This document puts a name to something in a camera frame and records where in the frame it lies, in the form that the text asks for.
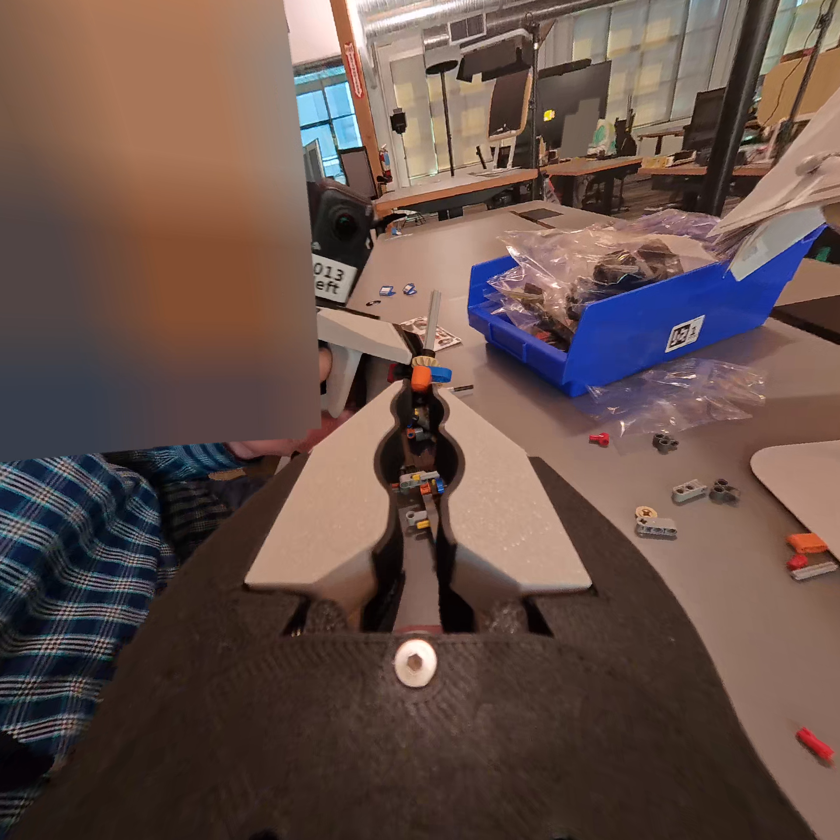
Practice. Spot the person's left hand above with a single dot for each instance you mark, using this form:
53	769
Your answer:
325	371

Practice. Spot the short grey lego axle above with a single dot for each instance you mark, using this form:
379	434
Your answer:
814	569

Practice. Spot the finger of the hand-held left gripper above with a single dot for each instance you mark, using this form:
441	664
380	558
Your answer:
361	331

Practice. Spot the large black panel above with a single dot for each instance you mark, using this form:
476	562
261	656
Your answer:
571	105

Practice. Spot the small orange blue lego assembly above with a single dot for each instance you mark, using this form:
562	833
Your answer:
421	375

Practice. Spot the dark grey lego connector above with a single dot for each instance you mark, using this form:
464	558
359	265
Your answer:
665	443
724	491

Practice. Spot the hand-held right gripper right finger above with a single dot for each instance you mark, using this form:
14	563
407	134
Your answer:
518	525

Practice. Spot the grey black lego chassis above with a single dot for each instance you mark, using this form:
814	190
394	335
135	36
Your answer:
420	482

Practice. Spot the blue bin with white tag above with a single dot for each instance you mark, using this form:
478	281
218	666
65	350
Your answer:
623	334

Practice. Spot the printed parts leaflet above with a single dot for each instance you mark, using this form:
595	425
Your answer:
443	334

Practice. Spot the red fire extinguisher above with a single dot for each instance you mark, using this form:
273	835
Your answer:
385	164

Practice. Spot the light grey lego beam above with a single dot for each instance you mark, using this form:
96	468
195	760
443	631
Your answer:
689	491

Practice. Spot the black floor lamp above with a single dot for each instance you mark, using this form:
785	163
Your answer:
445	98

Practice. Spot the short red lego pin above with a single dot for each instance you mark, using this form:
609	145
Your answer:
814	745

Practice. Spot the black metal pole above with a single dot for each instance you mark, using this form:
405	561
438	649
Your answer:
738	105

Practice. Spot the red wall sign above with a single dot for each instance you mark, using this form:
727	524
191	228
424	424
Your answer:
354	69

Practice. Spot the grey lego beam tan pin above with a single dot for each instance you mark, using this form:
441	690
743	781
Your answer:
653	523

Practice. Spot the long wooden work table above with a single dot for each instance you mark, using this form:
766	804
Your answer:
453	180

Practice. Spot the black computer monitor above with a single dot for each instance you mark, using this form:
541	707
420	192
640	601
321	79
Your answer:
703	121

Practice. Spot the small red lego bush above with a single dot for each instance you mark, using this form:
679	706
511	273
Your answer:
797	561

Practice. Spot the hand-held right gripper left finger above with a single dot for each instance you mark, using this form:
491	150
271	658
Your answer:
315	525

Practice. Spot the person's plaid shirt torso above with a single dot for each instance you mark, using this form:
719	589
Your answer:
79	590

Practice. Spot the instruction booklet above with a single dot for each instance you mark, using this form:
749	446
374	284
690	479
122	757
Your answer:
787	177

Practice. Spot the orange lego piece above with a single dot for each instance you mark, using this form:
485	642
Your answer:
807	541

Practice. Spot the bags of lego parts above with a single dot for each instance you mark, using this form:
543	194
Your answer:
590	282

